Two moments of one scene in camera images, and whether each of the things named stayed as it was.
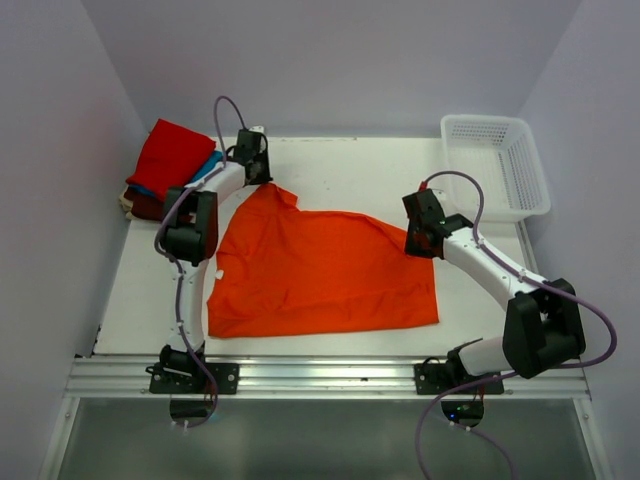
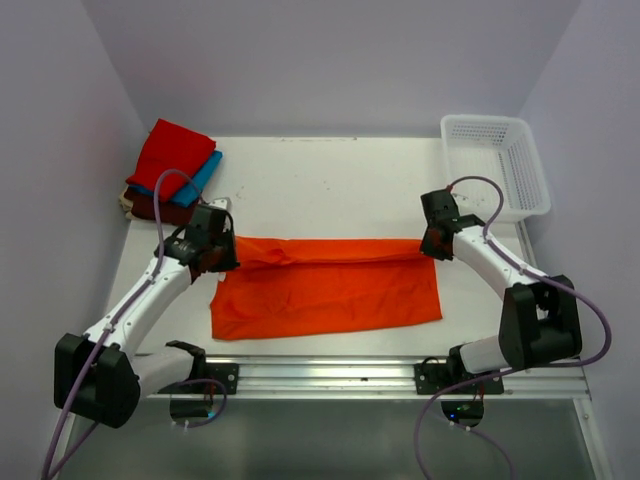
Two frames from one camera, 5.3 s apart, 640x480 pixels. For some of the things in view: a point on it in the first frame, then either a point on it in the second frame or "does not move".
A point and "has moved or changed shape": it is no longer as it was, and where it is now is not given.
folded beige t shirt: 127,204 does not move
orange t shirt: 282,271 has moved or changed shape
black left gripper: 265,178 to 231,260
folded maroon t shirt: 145,207 does not move
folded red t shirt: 171,157 does not move
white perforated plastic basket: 499,153 does not move
